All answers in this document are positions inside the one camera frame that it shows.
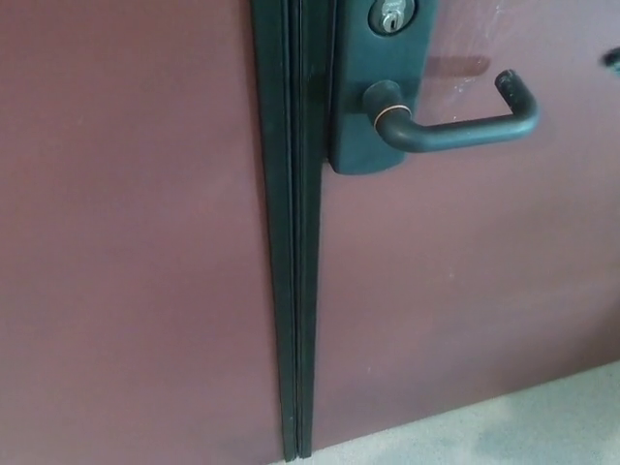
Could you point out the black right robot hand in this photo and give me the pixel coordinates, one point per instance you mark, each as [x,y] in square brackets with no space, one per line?
[613,59]

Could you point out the black door edge strip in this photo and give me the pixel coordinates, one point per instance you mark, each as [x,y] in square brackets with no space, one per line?
[307,194]
[276,145]

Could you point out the maroon door leaf plain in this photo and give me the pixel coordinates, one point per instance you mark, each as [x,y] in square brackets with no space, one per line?
[126,218]

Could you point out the silver key lock cylinder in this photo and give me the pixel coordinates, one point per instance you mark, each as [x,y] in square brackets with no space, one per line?
[390,18]

